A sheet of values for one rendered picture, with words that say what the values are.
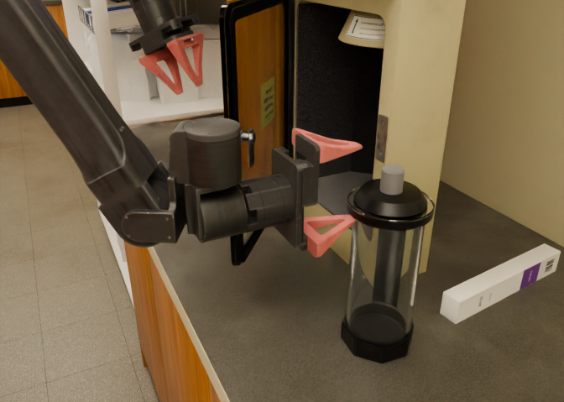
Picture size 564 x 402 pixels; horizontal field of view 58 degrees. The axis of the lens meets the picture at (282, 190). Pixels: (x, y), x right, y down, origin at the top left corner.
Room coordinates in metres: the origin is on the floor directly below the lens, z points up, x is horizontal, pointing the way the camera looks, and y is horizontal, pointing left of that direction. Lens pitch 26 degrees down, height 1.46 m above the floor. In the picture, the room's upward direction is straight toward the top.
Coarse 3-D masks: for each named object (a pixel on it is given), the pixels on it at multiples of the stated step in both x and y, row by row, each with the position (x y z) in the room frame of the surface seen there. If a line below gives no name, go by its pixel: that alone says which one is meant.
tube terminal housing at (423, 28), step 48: (336, 0) 0.84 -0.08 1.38; (384, 0) 0.73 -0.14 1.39; (432, 0) 0.72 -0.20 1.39; (384, 48) 0.72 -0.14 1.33; (432, 48) 0.72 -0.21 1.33; (384, 96) 0.71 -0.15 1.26; (432, 96) 0.73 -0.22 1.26; (432, 144) 0.73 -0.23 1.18; (432, 192) 0.74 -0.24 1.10; (336, 240) 0.81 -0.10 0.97
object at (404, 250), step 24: (360, 240) 0.55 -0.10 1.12; (384, 240) 0.53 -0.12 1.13; (408, 240) 0.54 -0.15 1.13; (360, 264) 0.55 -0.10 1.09; (384, 264) 0.53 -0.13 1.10; (408, 264) 0.54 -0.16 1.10; (360, 288) 0.55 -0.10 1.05; (384, 288) 0.53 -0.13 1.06; (408, 288) 0.54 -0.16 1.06; (360, 312) 0.55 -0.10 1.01; (384, 312) 0.53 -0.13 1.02; (408, 312) 0.54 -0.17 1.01; (360, 336) 0.54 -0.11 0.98; (384, 336) 0.53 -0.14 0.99
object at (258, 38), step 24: (240, 24) 0.73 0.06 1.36; (264, 24) 0.84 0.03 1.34; (240, 48) 0.73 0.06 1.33; (264, 48) 0.83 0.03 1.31; (240, 72) 0.72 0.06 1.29; (264, 72) 0.83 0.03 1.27; (240, 96) 0.72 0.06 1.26; (264, 96) 0.83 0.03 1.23; (240, 120) 0.72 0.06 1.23; (264, 120) 0.83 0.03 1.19; (264, 144) 0.83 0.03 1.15; (264, 168) 0.82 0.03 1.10
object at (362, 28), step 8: (352, 16) 0.85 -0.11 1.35; (360, 16) 0.83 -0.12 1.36; (368, 16) 0.82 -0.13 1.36; (376, 16) 0.81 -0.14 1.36; (344, 24) 0.87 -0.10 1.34; (352, 24) 0.83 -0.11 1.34; (360, 24) 0.82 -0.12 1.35; (368, 24) 0.81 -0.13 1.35; (376, 24) 0.80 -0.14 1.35; (384, 24) 0.80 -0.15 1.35; (344, 32) 0.85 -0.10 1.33; (352, 32) 0.83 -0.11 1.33; (360, 32) 0.81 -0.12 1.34; (368, 32) 0.80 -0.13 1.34; (376, 32) 0.80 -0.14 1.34; (384, 32) 0.79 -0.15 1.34; (344, 40) 0.84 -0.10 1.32; (352, 40) 0.82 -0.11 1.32; (360, 40) 0.81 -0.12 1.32; (368, 40) 0.80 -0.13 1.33; (376, 40) 0.79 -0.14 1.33
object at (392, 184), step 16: (384, 176) 0.57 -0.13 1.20; (400, 176) 0.57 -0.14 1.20; (368, 192) 0.57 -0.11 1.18; (384, 192) 0.57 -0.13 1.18; (400, 192) 0.57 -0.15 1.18; (416, 192) 0.57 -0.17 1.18; (368, 208) 0.55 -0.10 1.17; (384, 208) 0.54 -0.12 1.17; (400, 208) 0.54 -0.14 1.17; (416, 208) 0.54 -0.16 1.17
